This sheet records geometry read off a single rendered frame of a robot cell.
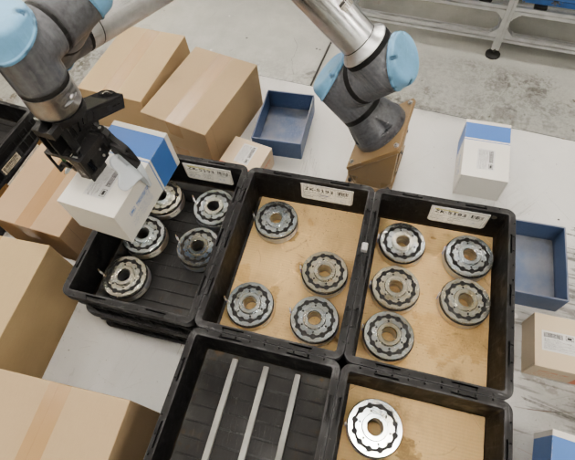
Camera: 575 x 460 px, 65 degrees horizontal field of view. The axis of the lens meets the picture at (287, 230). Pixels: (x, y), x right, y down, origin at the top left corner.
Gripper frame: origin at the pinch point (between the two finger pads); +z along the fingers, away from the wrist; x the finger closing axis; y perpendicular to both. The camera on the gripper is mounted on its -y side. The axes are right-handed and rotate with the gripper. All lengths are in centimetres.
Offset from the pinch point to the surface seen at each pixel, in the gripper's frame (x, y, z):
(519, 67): 92, -189, 112
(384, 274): 52, -7, 25
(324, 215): 34.8, -18.9, 28.0
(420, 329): 63, 2, 28
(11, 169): -89, -22, 61
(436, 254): 62, -17, 28
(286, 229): 27.9, -11.0, 25.1
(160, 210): -3.7, -6.5, 25.0
